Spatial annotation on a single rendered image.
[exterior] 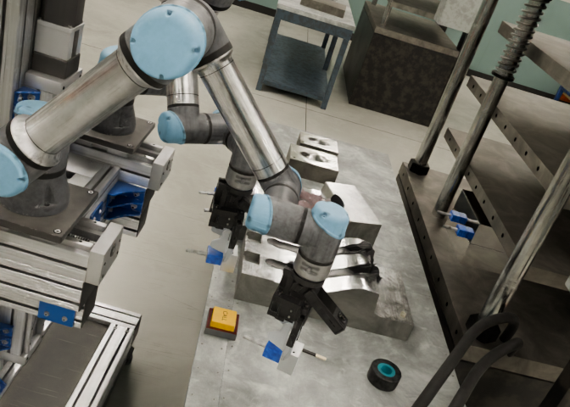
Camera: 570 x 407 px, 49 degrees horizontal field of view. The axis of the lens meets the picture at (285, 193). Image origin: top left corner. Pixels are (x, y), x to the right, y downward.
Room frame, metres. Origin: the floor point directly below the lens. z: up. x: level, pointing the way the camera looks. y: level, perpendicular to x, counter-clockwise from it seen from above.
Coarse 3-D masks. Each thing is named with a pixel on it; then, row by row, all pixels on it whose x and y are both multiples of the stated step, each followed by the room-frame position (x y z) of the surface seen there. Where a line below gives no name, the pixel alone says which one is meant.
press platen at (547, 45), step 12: (504, 24) 2.72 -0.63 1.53; (504, 36) 2.67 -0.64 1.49; (540, 36) 2.64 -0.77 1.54; (552, 36) 2.76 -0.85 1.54; (528, 48) 2.39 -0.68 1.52; (540, 48) 2.32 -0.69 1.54; (552, 48) 2.42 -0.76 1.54; (564, 48) 2.52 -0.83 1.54; (540, 60) 2.26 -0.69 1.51; (552, 60) 2.18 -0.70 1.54; (564, 60) 2.23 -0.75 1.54; (552, 72) 2.14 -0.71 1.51; (564, 72) 2.07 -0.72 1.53; (564, 84) 2.03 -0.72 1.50
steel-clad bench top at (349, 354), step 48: (288, 144) 2.56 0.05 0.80; (384, 192) 2.39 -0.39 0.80; (240, 240) 1.69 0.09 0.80; (384, 240) 1.99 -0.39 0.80; (240, 336) 1.25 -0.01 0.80; (288, 336) 1.31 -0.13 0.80; (336, 336) 1.38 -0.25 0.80; (384, 336) 1.44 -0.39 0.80; (432, 336) 1.52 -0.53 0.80; (192, 384) 1.05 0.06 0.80; (240, 384) 1.09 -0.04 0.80; (288, 384) 1.14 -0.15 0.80; (336, 384) 1.20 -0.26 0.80
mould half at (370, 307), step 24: (264, 240) 1.58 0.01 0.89; (360, 240) 1.69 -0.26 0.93; (240, 264) 1.50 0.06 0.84; (264, 264) 1.46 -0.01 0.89; (336, 264) 1.55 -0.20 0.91; (360, 264) 1.55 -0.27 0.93; (240, 288) 1.39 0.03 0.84; (264, 288) 1.40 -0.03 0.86; (336, 288) 1.43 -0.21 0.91; (360, 288) 1.43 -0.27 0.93; (384, 288) 1.59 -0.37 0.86; (312, 312) 1.42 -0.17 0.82; (360, 312) 1.43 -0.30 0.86; (384, 312) 1.47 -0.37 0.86; (408, 312) 1.50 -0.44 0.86; (408, 336) 1.45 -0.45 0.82
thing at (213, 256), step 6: (210, 246) 1.38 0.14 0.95; (192, 252) 1.35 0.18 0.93; (198, 252) 1.35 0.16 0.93; (204, 252) 1.36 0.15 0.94; (210, 252) 1.35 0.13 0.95; (216, 252) 1.36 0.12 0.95; (234, 252) 1.37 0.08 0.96; (210, 258) 1.34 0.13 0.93; (216, 258) 1.35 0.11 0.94; (222, 258) 1.35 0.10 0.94; (234, 258) 1.35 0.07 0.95; (216, 264) 1.35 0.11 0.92; (222, 264) 1.35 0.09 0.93; (228, 264) 1.35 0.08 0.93; (234, 264) 1.35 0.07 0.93; (222, 270) 1.35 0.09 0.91; (228, 270) 1.35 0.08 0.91
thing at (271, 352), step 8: (248, 336) 1.10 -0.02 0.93; (264, 344) 1.09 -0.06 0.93; (272, 344) 1.09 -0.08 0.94; (296, 344) 1.10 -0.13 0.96; (304, 344) 1.11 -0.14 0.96; (264, 352) 1.07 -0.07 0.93; (272, 352) 1.07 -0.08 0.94; (280, 352) 1.07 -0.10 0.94; (296, 352) 1.07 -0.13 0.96; (280, 360) 1.06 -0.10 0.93; (288, 360) 1.06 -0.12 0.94; (296, 360) 1.06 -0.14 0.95; (280, 368) 1.06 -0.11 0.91; (288, 368) 1.06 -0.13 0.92
